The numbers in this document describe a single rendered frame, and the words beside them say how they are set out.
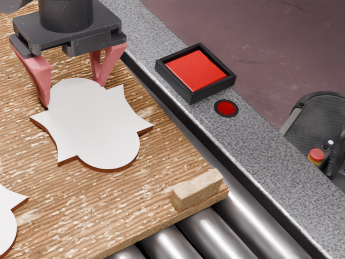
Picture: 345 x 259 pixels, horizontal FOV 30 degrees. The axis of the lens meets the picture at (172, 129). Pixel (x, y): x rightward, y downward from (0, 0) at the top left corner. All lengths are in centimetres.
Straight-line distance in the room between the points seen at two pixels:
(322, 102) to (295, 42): 61
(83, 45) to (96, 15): 4
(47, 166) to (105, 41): 15
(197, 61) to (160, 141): 16
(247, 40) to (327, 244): 176
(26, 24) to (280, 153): 33
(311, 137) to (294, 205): 106
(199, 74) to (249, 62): 150
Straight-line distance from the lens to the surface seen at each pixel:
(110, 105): 75
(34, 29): 70
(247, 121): 81
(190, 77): 82
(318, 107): 189
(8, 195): 67
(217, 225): 69
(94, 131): 72
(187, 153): 73
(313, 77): 235
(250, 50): 238
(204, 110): 81
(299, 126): 181
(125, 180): 69
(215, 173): 68
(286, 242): 70
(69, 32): 68
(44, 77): 69
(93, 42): 70
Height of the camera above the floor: 148
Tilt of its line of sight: 47 degrees down
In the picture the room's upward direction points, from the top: 12 degrees clockwise
